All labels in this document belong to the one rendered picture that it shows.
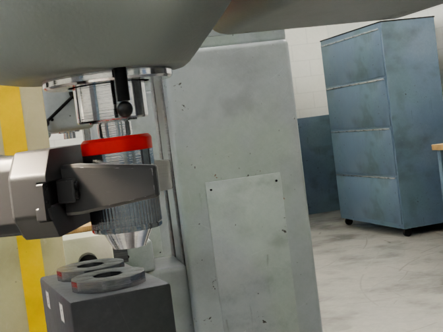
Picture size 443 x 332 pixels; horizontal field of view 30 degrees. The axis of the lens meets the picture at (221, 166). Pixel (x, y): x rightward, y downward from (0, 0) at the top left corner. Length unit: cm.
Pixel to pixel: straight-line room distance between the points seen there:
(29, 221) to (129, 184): 6
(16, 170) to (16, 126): 175
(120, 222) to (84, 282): 46
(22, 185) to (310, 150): 982
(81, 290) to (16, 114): 132
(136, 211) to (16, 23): 14
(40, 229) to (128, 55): 12
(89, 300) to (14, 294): 135
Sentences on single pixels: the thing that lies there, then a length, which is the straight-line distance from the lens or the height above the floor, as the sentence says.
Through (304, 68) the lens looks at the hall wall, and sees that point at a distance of 1034.
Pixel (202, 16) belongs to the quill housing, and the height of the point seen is 134.
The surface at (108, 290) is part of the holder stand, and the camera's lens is 98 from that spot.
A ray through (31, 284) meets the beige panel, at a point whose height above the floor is 90.
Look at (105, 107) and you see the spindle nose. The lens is 53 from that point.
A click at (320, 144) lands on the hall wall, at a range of 1036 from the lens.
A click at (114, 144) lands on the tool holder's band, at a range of 53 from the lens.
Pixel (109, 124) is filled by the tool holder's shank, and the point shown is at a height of 128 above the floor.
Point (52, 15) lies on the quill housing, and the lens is 48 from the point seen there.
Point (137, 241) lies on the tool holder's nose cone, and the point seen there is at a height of 120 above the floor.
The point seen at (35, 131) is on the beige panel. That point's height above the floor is 131.
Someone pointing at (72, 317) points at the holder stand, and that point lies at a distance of 96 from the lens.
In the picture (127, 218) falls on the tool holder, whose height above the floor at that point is 122.
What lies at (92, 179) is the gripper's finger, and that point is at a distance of 53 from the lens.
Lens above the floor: 127
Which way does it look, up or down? 3 degrees down
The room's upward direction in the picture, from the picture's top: 7 degrees counter-clockwise
